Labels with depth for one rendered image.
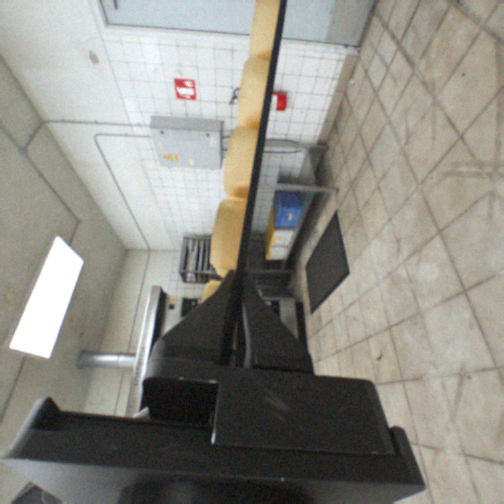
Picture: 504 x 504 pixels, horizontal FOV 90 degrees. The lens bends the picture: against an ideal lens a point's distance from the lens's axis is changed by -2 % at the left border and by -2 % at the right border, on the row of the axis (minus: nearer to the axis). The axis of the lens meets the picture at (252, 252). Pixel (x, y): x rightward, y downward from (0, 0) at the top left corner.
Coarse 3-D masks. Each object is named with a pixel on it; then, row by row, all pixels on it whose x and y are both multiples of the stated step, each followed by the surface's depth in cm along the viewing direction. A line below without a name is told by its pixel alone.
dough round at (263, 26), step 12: (264, 0) 19; (276, 0) 19; (264, 12) 18; (276, 12) 19; (252, 24) 19; (264, 24) 19; (252, 36) 19; (264, 36) 19; (252, 48) 20; (264, 48) 20
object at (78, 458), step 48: (48, 432) 6; (96, 432) 6; (144, 432) 7; (192, 432) 7; (48, 480) 6; (96, 480) 6; (144, 480) 6; (192, 480) 6; (240, 480) 6; (288, 480) 6; (336, 480) 6; (384, 480) 6
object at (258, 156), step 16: (272, 48) 16; (272, 64) 16; (272, 80) 16; (256, 144) 15; (256, 160) 15; (256, 176) 15; (256, 192) 15; (240, 240) 14; (240, 256) 14; (240, 272) 14; (240, 288) 14; (224, 352) 13
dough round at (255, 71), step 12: (252, 60) 18; (264, 60) 19; (252, 72) 18; (264, 72) 18; (240, 84) 18; (252, 84) 18; (264, 84) 18; (240, 96) 19; (252, 96) 18; (240, 108) 19; (252, 108) 19; (240, 120) 20; (252, 120) 20
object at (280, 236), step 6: (270, 216) 363; (270, 222) 360; (270, 228) 358; (276, 228) 328; (282, 228) 330; (288, 228) 331; (270, 234) 355; (276, 234) 329; (282, 234) 331; (288, 234) 332; (270, 240) 352; (276, 240) 340; (282, 240) 343; (288, 240) 344; (270, 246) 353
